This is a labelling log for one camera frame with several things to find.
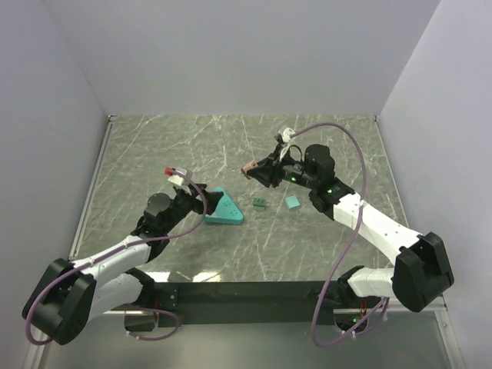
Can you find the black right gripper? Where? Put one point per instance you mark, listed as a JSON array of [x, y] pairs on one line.
[[269, 169]]

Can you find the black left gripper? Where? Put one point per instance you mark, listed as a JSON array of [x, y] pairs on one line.
[[197, 203]]

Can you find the pink plug adapter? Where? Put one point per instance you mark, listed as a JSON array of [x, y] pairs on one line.
[[247, 167]]

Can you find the teal triangular power strip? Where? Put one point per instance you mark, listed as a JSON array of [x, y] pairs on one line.
[[226, 212]]

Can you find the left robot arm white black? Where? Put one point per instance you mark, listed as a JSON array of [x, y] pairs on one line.
[[71, 293]]

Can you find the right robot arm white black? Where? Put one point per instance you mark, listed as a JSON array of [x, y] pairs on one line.
[[420, 268]]

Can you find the green plug adapter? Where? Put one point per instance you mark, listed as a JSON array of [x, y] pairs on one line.
[[259, 204]]

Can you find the teal plug adapter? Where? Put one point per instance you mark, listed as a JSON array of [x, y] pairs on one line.
[[292, 202]]

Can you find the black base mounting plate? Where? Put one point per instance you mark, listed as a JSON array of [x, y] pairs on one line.
[[236, 302]]

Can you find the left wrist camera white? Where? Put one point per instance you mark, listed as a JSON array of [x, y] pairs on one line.
[[179, 178]]

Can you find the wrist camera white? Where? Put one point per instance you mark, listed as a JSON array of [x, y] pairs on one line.
[[285, 138], [179, 178]]

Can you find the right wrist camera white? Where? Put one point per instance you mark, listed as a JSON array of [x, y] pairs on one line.
[[285, 138]]

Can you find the aluminium frame rail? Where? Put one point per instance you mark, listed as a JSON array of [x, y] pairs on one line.
[[438, 304]]

